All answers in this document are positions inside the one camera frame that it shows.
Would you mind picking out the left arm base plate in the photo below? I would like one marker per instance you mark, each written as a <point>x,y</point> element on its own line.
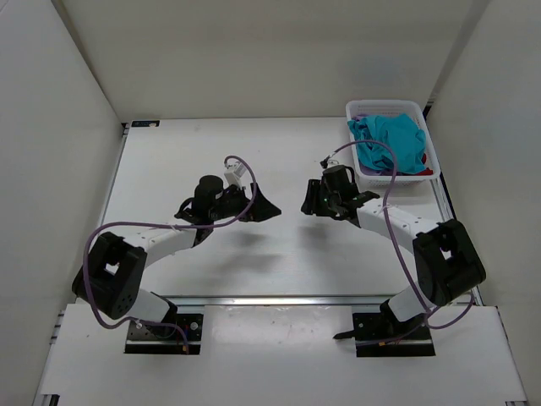
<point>168,341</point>

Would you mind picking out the red t shirt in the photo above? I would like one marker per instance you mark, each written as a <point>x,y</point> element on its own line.
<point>427,171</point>

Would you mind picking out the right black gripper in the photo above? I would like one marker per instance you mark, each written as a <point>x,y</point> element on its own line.
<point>315,200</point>

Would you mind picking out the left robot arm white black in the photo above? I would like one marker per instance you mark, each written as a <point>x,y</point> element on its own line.
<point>110,277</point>

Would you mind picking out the dark label sticker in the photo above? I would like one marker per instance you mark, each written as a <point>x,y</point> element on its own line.
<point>145,123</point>

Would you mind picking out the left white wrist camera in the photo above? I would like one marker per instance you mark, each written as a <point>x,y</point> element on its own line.
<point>234,173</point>

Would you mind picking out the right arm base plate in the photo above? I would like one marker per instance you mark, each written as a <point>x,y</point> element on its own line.
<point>376,337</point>

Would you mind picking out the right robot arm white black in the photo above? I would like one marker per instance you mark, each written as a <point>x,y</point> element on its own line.
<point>447,265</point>

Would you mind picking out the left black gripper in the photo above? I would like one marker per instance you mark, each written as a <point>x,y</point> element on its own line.
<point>248,205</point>

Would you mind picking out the purple t shirt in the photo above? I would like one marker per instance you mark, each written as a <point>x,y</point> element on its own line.
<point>373,159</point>

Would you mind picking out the teal t shirt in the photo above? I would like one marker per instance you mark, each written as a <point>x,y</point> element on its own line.
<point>401,134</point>

